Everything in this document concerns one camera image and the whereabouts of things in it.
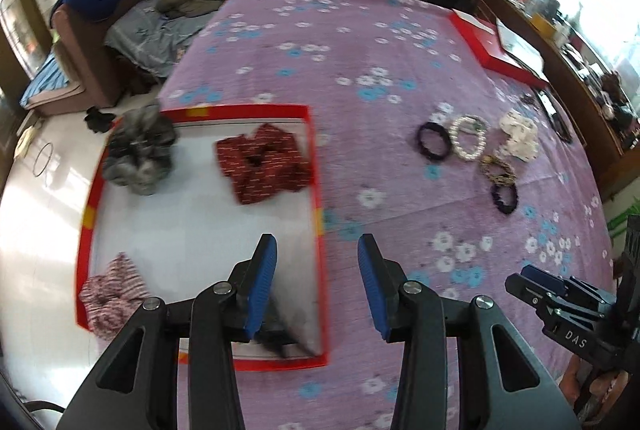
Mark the white cherry print scrunchie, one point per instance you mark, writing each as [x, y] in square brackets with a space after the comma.
[521, 136]

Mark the grey organza scrunchie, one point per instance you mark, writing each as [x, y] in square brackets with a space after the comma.
[139, 151]

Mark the person right hand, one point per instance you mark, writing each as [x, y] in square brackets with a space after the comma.
[602, 393]

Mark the brown armchair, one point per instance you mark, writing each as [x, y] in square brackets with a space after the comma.
[93, 80]

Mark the red tray box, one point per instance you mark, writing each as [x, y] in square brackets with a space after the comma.
[192, 231]

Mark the sequined black hair claw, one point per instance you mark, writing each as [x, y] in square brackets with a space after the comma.
[290, 333]

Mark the wooden headboard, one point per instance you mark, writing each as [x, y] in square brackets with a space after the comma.
[613, 167]

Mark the red box lid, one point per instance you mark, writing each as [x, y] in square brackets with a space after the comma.
[501, 50]

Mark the red plaid scrunchie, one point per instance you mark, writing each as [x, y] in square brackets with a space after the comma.
[112, 297]

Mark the black socks on floor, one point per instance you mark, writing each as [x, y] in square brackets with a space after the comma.
[98, 121]

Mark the wire frame stool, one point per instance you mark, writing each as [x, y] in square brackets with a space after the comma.
[40, 156]

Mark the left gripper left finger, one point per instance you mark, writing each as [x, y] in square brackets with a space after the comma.
[134, 383]

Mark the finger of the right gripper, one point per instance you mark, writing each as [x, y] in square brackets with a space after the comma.
[532, 285]

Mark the purple floral bedspread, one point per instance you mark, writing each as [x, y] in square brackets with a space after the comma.
[373, 71]

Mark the red polka dot scrunchie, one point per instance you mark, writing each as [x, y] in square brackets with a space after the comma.
[262, 164]

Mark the grey bed sheet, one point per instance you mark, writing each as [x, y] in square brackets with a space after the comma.
[149, 39]

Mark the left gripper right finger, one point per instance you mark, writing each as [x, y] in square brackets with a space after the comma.
[465, 365]

